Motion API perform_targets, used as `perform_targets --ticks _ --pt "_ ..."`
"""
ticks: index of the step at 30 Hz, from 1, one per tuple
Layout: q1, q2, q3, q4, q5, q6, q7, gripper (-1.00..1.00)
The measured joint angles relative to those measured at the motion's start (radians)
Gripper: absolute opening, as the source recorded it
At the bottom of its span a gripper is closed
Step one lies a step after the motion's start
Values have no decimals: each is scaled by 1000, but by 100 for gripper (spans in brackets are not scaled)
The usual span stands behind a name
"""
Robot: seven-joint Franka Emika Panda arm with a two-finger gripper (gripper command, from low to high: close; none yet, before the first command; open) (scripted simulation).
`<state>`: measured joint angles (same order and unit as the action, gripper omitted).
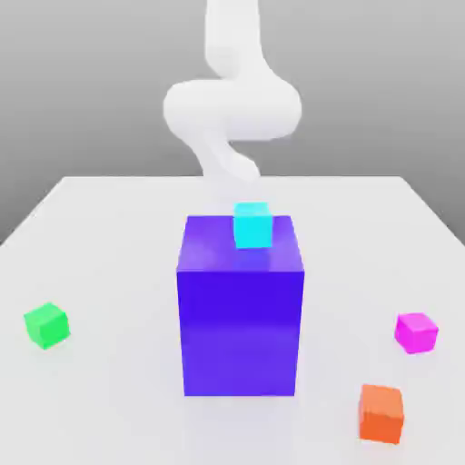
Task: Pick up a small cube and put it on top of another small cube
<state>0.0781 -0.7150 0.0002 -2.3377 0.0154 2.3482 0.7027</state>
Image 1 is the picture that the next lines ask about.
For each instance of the small green cube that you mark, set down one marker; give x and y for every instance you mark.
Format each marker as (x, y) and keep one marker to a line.
(47, 327)

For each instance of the small orange cube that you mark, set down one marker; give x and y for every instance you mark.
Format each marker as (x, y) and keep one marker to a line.
(381, 414)

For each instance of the small cyan cube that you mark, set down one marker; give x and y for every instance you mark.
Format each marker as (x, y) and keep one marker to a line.
(253, 227)

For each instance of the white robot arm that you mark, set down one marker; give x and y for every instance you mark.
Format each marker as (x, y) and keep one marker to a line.
(232, 105)

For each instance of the small magenta cube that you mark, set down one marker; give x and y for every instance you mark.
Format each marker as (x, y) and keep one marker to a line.
(416, 332)

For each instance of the large purple box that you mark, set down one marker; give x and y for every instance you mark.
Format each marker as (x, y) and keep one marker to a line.
(239, 327)

